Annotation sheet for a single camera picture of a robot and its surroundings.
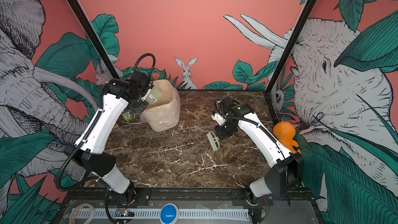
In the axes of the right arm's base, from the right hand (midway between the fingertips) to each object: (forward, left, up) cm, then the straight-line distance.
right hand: (218, 134), depth 76 cm
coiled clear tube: (-33, +58, -16) cm, 68 cm away
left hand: (+9, +41, +13) cm, 44 cm away
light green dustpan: (+17, +34, +10) cm, 39 cm away
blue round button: (-32, +23, -16) cm, 42 cm away
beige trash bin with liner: (+11, +27, +4) cm, 29 cm away
